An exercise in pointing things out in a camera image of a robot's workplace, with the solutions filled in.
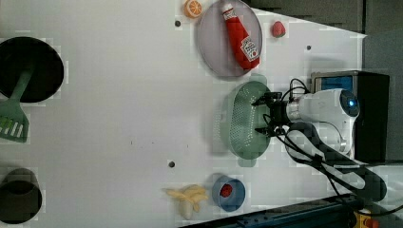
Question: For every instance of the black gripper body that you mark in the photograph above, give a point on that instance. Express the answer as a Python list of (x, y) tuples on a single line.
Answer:
[(277, 113)]

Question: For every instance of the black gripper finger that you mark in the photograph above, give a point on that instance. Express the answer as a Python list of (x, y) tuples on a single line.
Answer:
[(259, 101), (266, 131)]

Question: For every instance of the green plastic strainer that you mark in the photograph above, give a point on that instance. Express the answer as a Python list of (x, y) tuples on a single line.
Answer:
[(239, 120)]

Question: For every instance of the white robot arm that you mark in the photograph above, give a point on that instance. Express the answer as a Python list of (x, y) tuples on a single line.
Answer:
[(317, 130)]

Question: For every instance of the red ketchup bottle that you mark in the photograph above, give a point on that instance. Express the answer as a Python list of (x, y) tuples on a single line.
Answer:
[(244, 49)]

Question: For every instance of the small red fruit toy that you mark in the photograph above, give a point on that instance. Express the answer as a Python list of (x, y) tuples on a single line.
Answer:
[(226, 190)]

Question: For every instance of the red strawberry toy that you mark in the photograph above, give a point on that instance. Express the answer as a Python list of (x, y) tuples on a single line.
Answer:
[(278, 29)]

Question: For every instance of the grey round plate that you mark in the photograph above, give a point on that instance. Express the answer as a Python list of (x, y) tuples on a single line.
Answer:
[(213, 38)]

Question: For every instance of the blue bowl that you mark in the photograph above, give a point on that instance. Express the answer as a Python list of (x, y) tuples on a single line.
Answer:
[(235, 200)]

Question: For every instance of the black toaster oven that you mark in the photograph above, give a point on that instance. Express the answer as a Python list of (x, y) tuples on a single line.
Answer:
[(372, 92)]

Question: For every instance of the peeled banana toy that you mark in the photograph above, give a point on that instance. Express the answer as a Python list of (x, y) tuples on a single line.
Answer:
[(189, 199)]

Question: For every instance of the orange slice toy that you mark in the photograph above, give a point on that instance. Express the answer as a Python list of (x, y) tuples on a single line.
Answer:
[(192, 8)]

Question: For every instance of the yellow emergency stop button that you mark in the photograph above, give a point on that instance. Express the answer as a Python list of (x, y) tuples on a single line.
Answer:
[(365, 220)]

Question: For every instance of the green plastic spatula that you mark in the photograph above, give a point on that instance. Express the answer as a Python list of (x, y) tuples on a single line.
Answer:
[(14, 122)]

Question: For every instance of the black round pan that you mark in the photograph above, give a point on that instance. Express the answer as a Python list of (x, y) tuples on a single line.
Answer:
[(48, 73)]

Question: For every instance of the black cylinder cup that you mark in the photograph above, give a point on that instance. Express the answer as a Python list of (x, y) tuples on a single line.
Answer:
[(20, 196)]

